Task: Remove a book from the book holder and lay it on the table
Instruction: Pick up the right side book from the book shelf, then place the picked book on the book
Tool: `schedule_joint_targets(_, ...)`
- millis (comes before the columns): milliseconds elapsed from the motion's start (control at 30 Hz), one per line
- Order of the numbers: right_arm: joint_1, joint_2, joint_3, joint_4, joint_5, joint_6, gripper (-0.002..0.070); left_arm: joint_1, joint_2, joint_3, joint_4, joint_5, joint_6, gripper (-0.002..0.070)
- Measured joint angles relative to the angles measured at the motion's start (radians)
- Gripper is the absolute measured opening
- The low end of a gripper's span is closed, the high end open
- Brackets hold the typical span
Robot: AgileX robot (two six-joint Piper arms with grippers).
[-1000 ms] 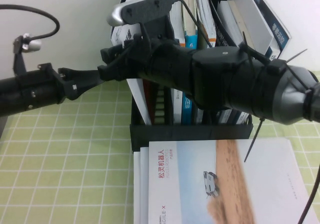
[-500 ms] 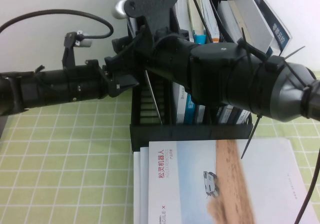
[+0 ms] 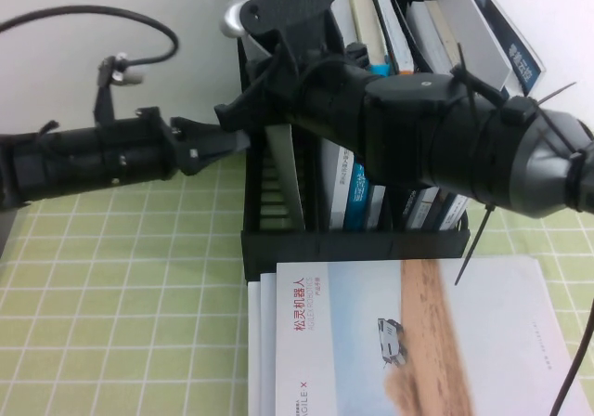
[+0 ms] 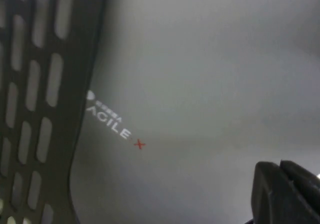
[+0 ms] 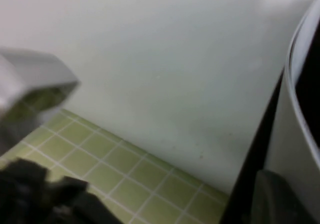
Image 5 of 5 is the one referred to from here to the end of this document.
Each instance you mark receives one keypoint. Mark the green checked tablecloth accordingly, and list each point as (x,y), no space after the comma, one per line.
(125,171)

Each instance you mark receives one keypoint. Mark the brochure with orange robot arm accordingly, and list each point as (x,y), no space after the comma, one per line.
(285,134)

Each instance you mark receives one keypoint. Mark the black plastic book holder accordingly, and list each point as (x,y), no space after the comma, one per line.
(250,171)

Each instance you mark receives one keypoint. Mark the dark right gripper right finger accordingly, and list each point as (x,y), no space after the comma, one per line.
(275,204)

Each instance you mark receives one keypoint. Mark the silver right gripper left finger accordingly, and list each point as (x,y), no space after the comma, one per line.
(25,84)

